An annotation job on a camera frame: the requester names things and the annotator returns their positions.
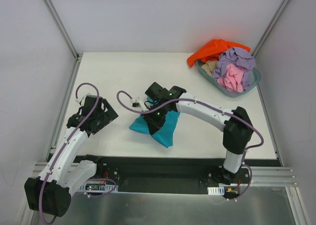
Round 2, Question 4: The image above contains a right aluminium frame post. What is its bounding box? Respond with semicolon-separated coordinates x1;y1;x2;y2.
252;0;292;57

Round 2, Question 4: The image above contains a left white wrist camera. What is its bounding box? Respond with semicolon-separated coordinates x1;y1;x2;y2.
75;93;90;106

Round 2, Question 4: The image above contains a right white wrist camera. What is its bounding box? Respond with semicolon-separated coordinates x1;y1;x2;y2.
130;98;147;111

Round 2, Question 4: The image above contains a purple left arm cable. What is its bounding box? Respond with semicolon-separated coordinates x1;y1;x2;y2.
39;82;117;225

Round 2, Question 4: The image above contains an orange t shirt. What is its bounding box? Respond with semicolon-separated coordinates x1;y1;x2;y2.
187;39;251;68

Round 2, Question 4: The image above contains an aluminium frame post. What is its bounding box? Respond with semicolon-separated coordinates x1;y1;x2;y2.
43;0;80;61
252;0;292;57

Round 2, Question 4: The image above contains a grey-blue plastic basket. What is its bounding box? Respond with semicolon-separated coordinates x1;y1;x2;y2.
196;59;262;98

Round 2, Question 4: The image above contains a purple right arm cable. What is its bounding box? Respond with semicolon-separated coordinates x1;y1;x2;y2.
116;90;264;198

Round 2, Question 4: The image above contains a left aluminium frame post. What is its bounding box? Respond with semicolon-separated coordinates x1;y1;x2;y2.
43;0;80;61

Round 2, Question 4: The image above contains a lilac t shirt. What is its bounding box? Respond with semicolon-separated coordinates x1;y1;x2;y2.
212;47;256;90

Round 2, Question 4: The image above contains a teal t shirt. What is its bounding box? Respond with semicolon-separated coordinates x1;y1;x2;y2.
129;111;180;148

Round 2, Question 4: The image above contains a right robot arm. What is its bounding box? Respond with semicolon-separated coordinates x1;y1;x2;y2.
141;82;253;185

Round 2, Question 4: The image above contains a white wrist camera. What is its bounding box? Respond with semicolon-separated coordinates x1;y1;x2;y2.
130;98;147;111
75;93;90;106

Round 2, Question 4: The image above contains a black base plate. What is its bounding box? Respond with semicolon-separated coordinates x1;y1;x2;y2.
71;155;282;193

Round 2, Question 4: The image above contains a pink t shirt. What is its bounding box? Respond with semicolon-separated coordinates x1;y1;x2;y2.
217;64;246;93

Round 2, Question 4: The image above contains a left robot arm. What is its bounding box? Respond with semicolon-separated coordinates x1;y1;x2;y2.
24;95;118;217

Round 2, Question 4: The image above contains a left white cable duct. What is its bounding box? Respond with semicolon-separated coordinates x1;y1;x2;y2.
77;182;119;193

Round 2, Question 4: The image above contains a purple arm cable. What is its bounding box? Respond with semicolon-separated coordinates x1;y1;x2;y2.
39;82;117;225
116;90;264;198

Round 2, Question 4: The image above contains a beige t shirt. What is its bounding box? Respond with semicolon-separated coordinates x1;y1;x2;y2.
201;61;218;75

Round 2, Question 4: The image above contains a right white cable duct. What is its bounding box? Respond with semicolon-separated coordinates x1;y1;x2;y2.
207;187;225;196

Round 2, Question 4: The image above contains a white cable duct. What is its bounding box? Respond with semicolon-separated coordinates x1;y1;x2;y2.
207;187;225;196
77;182;119;193

